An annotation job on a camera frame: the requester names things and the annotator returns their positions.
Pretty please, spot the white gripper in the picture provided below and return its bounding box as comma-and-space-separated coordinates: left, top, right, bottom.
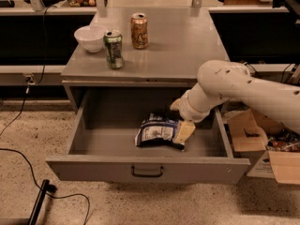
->
170, 90, 209, 143

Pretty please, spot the blue chip bag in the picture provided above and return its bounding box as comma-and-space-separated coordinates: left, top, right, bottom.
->
135, 113, 185, 151

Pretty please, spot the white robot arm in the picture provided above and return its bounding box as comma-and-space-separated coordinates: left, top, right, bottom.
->
170, 60, 300, 143

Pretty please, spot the grey cabinet counter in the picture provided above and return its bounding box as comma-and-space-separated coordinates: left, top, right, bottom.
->
62, 7, 229, 109

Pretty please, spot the grey open drawer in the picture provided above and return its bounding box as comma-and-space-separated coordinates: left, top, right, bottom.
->
46, 87, 249, 184

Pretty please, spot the cardboard box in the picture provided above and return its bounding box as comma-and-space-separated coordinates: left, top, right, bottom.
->
228, 109, 300, 185

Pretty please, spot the gold soda can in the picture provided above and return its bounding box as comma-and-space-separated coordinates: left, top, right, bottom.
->
130, 13, 148, 49

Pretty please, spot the green soda can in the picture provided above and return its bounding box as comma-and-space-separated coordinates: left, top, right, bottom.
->
103, 30, 124, 69

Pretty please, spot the white bowl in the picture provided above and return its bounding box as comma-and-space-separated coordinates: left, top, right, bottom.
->
74, 25, 107, 53

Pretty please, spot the black metal stand leg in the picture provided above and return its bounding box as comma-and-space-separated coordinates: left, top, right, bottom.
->
27, 179, 57, 225

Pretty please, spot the black drawer handle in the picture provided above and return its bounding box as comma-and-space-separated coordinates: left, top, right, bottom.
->
131, 166, 164, 178

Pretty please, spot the black hanging cable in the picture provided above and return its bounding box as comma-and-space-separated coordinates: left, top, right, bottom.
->
0, 6, 51, 137

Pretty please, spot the black floor cable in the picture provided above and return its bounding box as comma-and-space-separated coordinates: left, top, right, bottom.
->
0, 147, 91, 225

